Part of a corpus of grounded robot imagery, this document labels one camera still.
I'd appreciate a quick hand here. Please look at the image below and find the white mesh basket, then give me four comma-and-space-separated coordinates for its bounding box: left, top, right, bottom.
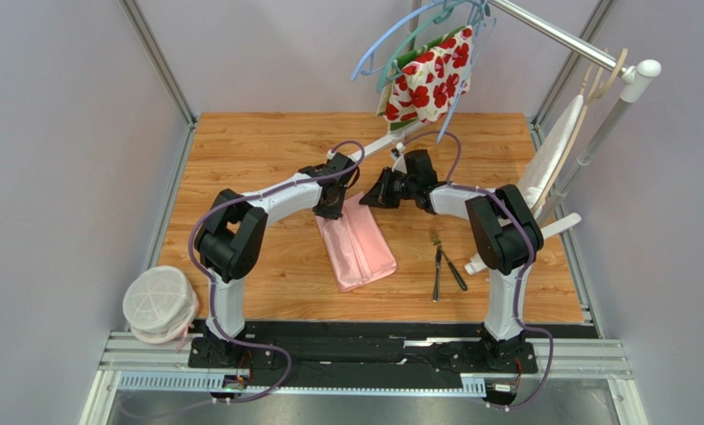
122, 266, 199, 345

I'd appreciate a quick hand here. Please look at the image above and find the red floral cloth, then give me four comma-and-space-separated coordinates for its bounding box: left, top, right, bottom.
377, 26, 473, 132

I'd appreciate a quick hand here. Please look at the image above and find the purple cable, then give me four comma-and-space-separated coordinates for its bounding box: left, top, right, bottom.
391, 129, 556, 412
187, 139, 367, 405

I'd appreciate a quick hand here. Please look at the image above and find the white hanging cloth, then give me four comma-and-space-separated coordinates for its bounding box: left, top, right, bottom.
517, 94, 584, 212

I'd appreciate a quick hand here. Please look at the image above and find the pink cloth napkin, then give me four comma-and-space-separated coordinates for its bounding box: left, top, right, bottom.
316, 192, 398, 293

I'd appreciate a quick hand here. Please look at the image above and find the teal green hanger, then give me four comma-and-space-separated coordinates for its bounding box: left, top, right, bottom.
364, 1, 491, 94

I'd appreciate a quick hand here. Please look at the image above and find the light blue hanger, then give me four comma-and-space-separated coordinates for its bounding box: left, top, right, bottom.
350, 1, 469, 81

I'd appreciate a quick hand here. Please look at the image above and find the white clothes rack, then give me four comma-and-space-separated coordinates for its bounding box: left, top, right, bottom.
328, 0, 663, 277

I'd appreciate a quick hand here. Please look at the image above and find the thin blue wire hanger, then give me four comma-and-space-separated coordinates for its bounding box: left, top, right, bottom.
436, 1, 496, 144

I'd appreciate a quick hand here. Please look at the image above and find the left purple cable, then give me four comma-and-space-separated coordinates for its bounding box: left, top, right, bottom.
187, 139, 367, 405

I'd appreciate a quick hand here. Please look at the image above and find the black handled knife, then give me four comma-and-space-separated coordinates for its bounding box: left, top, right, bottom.
442, 251, 468, 291

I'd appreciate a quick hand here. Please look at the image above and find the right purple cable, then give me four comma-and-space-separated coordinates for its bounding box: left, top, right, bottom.
391, 129, 556, 412

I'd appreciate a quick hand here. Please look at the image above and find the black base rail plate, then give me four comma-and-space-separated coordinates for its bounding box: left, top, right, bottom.
186, 320, 541, 391

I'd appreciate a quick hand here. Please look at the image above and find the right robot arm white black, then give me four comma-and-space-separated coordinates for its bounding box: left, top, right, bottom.
360, 150, 544, 342

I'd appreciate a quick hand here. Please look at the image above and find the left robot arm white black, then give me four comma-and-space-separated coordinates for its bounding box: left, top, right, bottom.
188, 151, 364, 344

